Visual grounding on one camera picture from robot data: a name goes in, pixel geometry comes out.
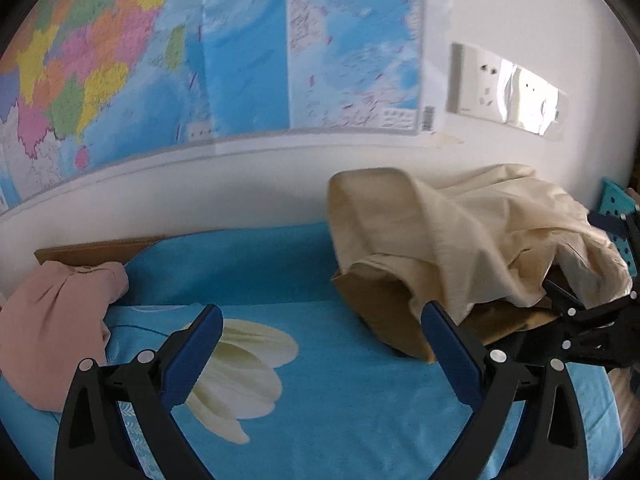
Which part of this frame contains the colourful wall map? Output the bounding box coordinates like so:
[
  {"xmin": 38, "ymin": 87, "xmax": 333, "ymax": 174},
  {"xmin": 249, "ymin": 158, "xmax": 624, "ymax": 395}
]
[{"xmin": 1, "ymin": 0, "xmax": 450, "ymax": 210}]

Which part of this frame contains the white wall socket panel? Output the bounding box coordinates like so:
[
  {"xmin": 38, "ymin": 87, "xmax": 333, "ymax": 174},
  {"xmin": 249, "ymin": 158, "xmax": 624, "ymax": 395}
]
[{"xmin": 447, "ymin": 42, "xmax": 568, "ymax": 141}]

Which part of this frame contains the wooden bed headboard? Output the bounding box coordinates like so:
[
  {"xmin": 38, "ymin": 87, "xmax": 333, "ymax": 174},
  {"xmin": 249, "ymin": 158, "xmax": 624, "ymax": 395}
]
[{"xmin": 34, "ymin": 236, "xmax": 164, "ymax": 266}]

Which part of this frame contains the teal plastic basket rack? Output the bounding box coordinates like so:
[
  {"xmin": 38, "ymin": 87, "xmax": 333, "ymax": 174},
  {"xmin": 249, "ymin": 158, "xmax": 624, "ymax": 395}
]
[{"xmin": 598, "ymin": 178, "xmax": 639, "ymax": 278}]

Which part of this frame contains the pink pillow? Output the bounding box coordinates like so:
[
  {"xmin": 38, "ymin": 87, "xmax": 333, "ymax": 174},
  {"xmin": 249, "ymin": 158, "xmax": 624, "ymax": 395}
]
[{"xmin": 1, "ymin": 261, "xmax": 129, "ymax": 413}]

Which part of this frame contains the cream beige coat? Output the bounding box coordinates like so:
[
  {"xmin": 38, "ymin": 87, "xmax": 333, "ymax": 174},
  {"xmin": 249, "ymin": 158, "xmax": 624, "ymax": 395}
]
[{"xmin": 328, "ymin": 165, "xmax": 631, "ymax": 322}]

